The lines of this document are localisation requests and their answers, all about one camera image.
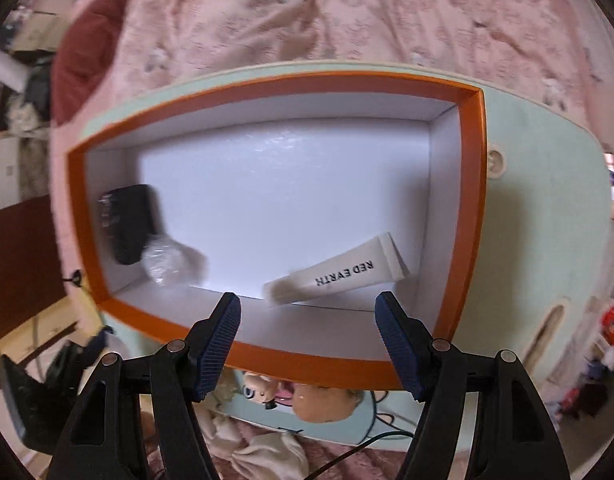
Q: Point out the pink floral blanket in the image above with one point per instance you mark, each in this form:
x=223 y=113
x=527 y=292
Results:
x=337 y=10

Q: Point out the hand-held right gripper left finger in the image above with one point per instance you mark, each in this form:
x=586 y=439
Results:
x=219 y=340

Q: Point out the orange cardboard box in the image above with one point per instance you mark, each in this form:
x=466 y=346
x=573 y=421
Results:
x=472 y=210

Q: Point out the black floral pouch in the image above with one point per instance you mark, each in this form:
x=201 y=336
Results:
x=132 y=225

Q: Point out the white paper roll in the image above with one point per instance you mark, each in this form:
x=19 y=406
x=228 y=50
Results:
x=7 y=70

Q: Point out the maroon pillow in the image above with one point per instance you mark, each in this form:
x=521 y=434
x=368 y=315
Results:
x=87 y=50

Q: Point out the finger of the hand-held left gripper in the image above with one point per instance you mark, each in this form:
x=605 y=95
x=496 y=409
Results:
x=94 y=347

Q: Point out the mint green lap table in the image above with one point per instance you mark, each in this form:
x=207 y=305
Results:
x=537 y=210

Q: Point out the clear plastic ball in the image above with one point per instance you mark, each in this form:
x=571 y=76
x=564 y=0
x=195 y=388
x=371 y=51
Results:
x=164 y=262

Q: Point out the tan plush toy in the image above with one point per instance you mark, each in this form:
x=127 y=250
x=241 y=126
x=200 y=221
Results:
x=322 y=405

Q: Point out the small plush doll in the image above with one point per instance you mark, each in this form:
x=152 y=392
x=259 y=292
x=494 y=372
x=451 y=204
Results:
x=259 y=387

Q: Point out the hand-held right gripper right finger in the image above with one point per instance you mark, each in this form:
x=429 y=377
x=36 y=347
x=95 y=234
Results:
x=399 y=345

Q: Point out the white cosmetic tube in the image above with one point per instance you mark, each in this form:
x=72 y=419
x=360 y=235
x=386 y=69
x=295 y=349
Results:
x=337 y=272

